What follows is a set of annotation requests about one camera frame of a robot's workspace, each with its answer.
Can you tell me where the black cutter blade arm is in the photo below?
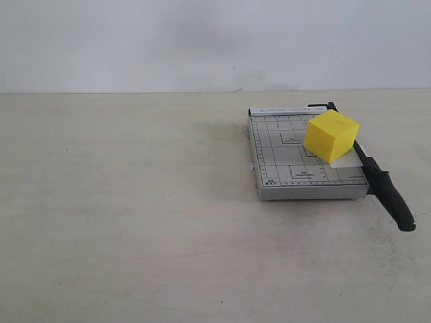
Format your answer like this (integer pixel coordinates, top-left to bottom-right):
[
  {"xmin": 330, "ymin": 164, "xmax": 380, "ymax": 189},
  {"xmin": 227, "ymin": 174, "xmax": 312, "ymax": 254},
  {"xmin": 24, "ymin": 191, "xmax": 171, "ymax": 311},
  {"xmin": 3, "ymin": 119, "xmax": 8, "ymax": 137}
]
[{"xmin": 309, "ymin": 102, "xmax": 416, "ymax": 232}]

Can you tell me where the yellow foam cube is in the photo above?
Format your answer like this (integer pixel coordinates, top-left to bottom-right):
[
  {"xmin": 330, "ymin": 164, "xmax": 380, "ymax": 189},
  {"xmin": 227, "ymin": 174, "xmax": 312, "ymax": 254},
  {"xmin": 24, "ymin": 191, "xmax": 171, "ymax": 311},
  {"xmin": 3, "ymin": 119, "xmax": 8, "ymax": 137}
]
[{"xmin": 304, "ymin": 109, "xmax": 360, "ymax": 164}]

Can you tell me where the white paper sheet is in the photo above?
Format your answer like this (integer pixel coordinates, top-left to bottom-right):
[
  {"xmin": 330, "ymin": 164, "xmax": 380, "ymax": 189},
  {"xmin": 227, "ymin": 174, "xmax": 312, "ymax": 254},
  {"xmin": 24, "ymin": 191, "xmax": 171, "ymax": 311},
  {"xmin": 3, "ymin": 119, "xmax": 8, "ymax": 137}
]
[{"xmin": 329, "ymin": 146, "xmax": 368, "ymax": 169}]

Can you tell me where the grey paper cutter base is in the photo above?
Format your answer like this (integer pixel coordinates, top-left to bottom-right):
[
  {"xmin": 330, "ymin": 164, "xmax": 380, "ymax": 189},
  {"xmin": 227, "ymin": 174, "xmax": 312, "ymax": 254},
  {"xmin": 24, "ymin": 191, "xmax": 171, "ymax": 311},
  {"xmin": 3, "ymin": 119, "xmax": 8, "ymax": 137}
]
[{"xmin": 248, "ymin": 106, "xmax": 368, "ymax": 201}]

